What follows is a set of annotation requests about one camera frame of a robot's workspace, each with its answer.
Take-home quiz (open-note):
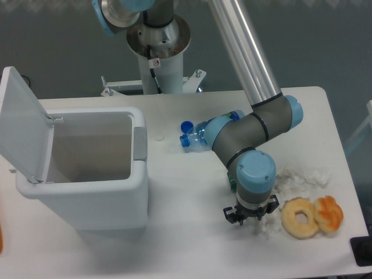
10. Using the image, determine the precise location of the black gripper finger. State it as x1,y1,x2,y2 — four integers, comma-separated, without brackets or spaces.
223,207,244,225
257,195,278,220

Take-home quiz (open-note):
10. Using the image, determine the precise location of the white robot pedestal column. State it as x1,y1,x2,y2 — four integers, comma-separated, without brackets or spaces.
137,54,183,95

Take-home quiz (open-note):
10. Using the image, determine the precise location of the blue bottle cap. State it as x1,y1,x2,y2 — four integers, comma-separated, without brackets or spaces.
180,120,194,134

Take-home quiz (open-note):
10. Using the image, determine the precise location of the white trash bin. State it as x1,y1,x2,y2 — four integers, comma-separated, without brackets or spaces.
16,106,149,230

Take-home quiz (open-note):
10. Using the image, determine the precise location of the blue label plastic bottle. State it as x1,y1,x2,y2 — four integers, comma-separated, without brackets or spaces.
180,109,245,152

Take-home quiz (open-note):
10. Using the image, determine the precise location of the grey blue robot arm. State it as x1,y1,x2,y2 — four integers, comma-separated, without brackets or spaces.
92,1,303,224

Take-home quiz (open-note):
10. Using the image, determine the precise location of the white trash bin lid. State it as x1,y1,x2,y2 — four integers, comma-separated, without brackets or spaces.
1,66,65,184

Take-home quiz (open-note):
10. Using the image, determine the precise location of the white frame at right edge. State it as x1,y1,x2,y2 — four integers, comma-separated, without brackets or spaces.
344,100,371,156

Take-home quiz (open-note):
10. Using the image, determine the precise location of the crumpled white tissue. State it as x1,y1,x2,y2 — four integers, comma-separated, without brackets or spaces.
259,165,331,239

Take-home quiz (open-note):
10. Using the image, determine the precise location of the white base frame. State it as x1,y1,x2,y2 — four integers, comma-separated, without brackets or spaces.
101,69,207,96

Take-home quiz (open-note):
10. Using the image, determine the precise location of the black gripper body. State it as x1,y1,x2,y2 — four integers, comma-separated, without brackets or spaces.
235,203,267,221

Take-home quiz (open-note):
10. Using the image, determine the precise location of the black cable on pedestal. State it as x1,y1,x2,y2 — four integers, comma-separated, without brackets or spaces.
146,43,163,95

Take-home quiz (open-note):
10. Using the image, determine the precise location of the plain ring donut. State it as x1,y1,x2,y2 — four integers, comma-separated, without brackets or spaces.
281,198,319,239

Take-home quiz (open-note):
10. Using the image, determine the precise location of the orange glazed bread roll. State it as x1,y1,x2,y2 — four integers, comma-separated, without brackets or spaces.
313,195,344,233

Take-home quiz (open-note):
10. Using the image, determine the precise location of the green label clear plastic bottle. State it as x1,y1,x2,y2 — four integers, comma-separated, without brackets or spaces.
227,171,237,193

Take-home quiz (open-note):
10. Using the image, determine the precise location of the black device at table edge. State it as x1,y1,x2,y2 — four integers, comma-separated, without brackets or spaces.
350,236,371,267

